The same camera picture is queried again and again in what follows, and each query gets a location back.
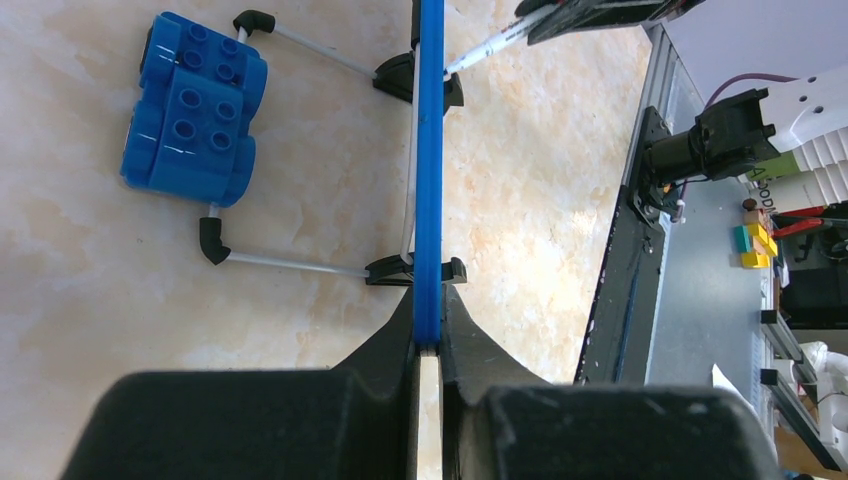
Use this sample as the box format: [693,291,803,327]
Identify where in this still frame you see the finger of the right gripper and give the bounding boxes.
[515,0,562,18]
[527,0,703,45]

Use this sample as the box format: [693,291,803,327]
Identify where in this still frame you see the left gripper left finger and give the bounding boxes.
[62,293,419,479]

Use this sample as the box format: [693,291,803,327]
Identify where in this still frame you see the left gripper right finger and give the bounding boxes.
[440,286,782,479]

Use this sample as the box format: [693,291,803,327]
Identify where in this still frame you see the white whiteboard marker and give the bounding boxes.
[443,1,558,80]

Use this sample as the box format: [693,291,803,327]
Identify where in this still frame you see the blue framed whiteboard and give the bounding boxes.
[184,1,445,479]

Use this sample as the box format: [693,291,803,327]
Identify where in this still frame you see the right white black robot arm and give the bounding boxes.
[527,1,847,189]

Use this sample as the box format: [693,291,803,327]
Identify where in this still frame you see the blue toy block behind whiteboard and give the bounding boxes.
[120,11,268,207]

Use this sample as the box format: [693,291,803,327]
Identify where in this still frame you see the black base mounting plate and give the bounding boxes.
[574,106,670,385]

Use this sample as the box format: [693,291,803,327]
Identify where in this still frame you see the colourful toy blocks stack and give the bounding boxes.
[733,199,778,269]

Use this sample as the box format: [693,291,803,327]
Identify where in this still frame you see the aluminium frame rail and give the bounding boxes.
[640,24,704,134]

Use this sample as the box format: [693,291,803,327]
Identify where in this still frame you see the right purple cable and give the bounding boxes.
[703,72,800,111]

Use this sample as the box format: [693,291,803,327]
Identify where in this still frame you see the red handled pliers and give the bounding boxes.
[772,206,847,239]

